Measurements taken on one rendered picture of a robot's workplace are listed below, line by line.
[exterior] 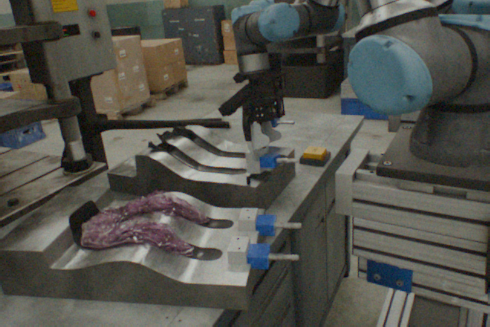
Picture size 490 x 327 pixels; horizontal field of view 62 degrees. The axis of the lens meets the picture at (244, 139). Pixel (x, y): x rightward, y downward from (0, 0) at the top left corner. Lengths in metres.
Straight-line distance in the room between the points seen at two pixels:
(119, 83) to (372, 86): 4.45
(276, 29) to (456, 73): 0.37
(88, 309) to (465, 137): 0.72
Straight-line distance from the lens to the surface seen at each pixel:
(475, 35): 0.69
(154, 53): 5.67
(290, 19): 0.87
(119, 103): 4.98
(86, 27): 1.71
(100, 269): 0.83
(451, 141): 0.72
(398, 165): 0.72
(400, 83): 0.58
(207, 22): 8.06
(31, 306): 0.93
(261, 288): 1.10
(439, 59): 0.61
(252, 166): 1.01
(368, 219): 0.82
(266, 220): 0.88
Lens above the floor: 1.33
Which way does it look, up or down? 20 degrees down
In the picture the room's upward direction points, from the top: 5 degrees counter-clockwise
